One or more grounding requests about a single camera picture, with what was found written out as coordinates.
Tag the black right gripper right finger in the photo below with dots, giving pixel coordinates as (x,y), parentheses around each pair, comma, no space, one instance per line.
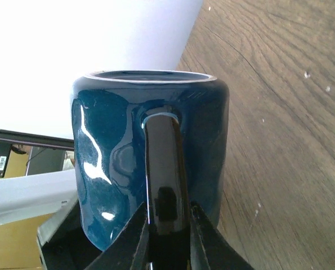
(208,248)

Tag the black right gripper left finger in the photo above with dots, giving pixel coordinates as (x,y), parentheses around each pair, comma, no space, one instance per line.
(130,249)

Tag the dark blue mug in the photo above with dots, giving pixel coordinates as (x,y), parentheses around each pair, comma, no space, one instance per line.
(108,113)

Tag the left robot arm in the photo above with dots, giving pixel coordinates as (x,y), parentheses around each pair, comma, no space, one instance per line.
(34,195)

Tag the left black frame post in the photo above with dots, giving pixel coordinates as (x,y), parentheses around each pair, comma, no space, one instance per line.
(36,140)

